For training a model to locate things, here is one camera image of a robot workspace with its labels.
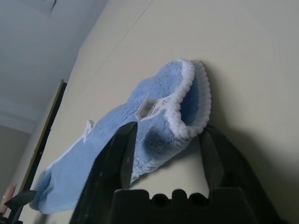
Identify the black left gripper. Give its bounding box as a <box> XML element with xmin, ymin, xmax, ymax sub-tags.
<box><xmin>0</xmin><ymin>190</ymin><xmax>38</xmax><ymax>224</ymax></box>

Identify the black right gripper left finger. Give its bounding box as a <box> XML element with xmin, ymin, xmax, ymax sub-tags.
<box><xmin>69</xmin><ymin>121</ymin><xmax>138</xmax><ymax>224</ymax></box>

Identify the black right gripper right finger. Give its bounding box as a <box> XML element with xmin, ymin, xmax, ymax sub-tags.
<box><xmin>198</xmin><ymin>124</ymin><xmax>283</xmax><ymax>224</ymax></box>

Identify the light blue terry towel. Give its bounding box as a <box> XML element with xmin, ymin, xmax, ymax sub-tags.
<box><xmin>29</xmin><ymin>59</ymin><xmax>212</xmax><ymax>215</ymax></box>

